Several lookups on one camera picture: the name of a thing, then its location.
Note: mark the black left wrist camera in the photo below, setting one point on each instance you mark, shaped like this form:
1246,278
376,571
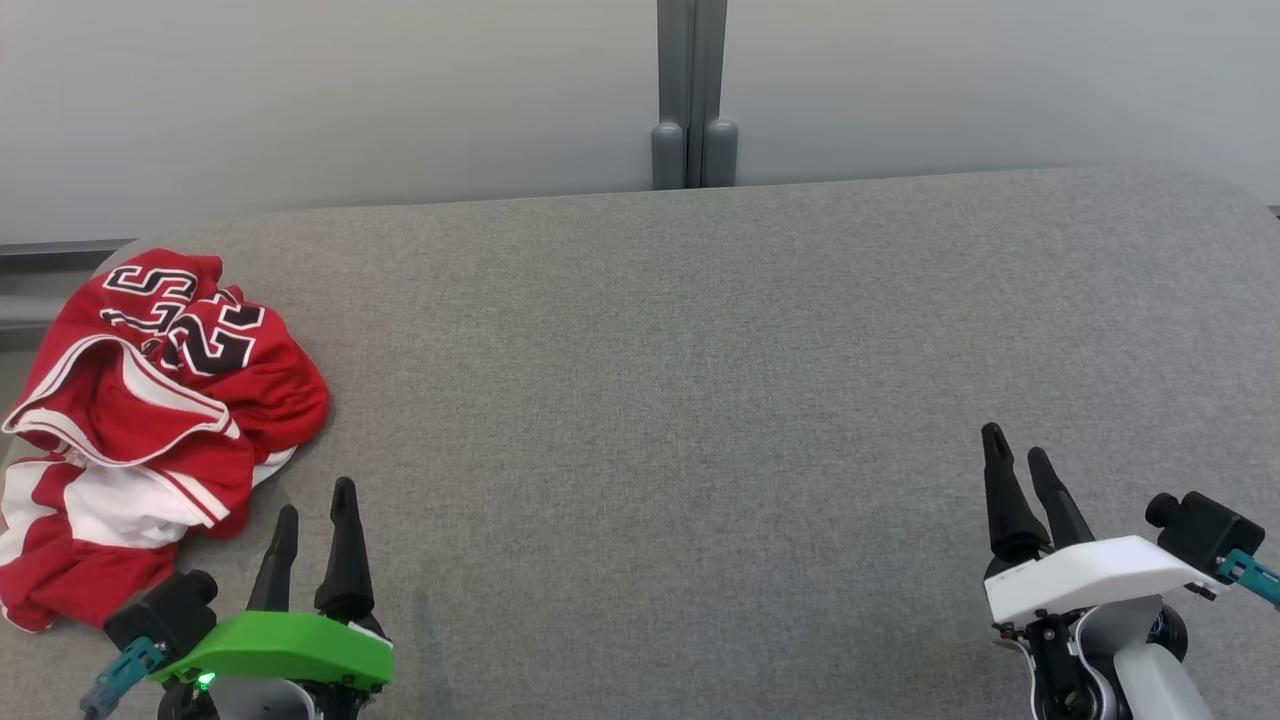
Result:
165,610

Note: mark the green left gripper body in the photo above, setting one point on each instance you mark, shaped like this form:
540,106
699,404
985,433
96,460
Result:
290,650

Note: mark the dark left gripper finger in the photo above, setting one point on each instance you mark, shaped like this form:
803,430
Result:
275,570
346,560

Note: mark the grey partition post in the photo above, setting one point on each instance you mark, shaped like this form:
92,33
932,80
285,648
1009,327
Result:
693,100

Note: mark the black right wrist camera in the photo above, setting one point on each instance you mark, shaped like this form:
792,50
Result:
1205,530

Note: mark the red shorts white stripes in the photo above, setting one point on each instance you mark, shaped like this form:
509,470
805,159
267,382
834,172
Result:
60,560

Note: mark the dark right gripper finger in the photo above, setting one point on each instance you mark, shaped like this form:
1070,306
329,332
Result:
1062,510
1005,500

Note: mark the red basketball jersey white sleeves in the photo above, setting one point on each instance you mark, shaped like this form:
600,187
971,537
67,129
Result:
240,380

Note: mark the grey wall base rail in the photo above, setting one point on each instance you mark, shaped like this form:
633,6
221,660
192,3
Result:
40,290

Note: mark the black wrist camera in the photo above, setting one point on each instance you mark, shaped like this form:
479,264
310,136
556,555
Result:
165,610
1205,530

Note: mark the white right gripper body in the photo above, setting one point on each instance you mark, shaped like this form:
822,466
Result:
1090,575

